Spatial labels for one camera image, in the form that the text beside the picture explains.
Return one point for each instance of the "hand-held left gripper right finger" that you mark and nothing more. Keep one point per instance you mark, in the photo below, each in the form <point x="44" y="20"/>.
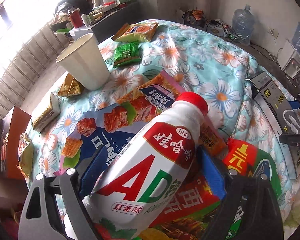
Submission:
<point x="212" y="172"/>

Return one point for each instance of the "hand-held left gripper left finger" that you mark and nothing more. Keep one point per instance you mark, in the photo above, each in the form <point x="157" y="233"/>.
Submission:
<point x="95" y="170"/>

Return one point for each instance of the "white drink bottle red cap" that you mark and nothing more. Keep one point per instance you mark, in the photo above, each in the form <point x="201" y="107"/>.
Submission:
<point x="150" y="180"/>

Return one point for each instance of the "red and green snack packet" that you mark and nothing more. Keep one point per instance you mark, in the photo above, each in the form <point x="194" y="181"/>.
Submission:
<point x="240" y="157"/>

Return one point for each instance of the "small orange packet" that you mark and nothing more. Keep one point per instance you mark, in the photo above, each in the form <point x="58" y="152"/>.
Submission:
<point x="213" y="140"/>

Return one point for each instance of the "grey power bank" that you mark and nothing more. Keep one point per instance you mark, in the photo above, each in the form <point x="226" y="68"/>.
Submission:
<point x="267" y="97"/>

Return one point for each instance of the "large red snack bag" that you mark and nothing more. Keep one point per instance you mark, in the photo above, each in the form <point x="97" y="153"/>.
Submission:
<point x="190" y="200"/>

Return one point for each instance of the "white water dispenser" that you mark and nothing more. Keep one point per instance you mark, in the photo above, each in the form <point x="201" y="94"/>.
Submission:
<point x="292" y="62"/>

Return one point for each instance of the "large meat print snack bag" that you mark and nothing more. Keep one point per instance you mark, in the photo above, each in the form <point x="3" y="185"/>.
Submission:
<point x="120" y="115"/>

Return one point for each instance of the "yellow snack packet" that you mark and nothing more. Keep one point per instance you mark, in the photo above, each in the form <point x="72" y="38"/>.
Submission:
<point x="26" y="155"/>

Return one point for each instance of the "open gold wrapper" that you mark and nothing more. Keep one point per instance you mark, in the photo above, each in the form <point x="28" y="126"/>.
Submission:
<point x="46" y="112"/>

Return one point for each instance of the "brown wooden cabinet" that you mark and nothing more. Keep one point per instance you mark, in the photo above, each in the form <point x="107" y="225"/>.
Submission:
<point x="15" y="140"/>

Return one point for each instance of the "crumpled gold wrapper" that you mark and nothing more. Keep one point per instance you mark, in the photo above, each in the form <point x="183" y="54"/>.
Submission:
<point x="70" y="86"/>

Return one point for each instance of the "clear water jug in bag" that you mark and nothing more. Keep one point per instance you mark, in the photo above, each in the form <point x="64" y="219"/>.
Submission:
<point x="243" y="27"/>

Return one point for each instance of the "white paper cup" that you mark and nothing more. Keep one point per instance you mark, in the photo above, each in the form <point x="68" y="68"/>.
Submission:
<point x="85" y="65"/>

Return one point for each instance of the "floral blanket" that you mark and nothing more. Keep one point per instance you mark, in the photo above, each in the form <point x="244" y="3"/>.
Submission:
<point x="202" y="62"/>

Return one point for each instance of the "metal window railing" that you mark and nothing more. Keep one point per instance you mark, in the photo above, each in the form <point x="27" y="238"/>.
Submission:
<point x="20" y="65"/>

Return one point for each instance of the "orange snack bag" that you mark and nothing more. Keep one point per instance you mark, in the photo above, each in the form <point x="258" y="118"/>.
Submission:
<point x="197" y="14"/>

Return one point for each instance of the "dark bag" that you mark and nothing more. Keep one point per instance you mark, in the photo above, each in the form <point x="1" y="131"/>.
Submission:
<point x="190" y="20"/>

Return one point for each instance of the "yellow biscuit packet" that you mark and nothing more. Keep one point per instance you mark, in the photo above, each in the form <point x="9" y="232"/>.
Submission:
<point x="137" y="31"/>

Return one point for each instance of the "small white bottle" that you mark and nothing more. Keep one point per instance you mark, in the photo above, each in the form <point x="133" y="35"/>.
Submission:
<point x="84" y="20"/>

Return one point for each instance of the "red flask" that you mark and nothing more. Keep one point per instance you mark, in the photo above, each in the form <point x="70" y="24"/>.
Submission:
<point x="76" y="18"/>

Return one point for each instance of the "dark grey cabinet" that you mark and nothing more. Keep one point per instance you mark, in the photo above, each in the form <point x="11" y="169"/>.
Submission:
<point x="115" y="17"/>

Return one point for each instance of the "dark cloth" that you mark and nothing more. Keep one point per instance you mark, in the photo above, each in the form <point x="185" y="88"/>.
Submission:
<point x="72" y="3"/>

